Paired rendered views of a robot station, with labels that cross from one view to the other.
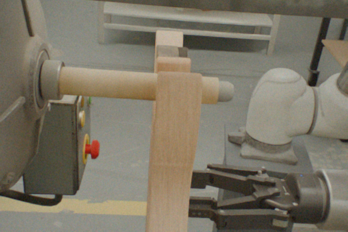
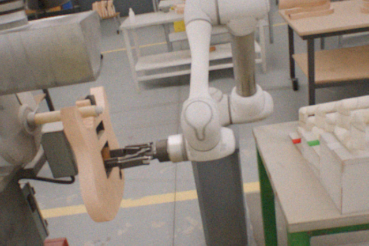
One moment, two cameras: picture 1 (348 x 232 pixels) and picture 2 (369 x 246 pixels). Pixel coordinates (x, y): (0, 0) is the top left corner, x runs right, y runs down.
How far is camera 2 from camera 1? 68 cm
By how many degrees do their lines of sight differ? 9
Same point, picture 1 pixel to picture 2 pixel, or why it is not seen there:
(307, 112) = (225, 110)
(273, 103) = not seen: hidden behind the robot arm
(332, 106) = (236, 104)
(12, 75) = (13, 120)
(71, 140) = (66, 147)
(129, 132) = not seen: hidden behind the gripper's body
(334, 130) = (244, 118)
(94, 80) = (46, 116)
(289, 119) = not seen: hidden behind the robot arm
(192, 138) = (78, 129)
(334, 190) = (170, 143)
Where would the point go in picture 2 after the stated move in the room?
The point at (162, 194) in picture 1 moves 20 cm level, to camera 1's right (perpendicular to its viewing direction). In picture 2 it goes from (79, 154) to (147, 147)
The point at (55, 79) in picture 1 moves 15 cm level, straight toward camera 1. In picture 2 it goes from (32, 118) to (23, 142)
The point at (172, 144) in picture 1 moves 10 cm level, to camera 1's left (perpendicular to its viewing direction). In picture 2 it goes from (71, 133) to (38, 137)
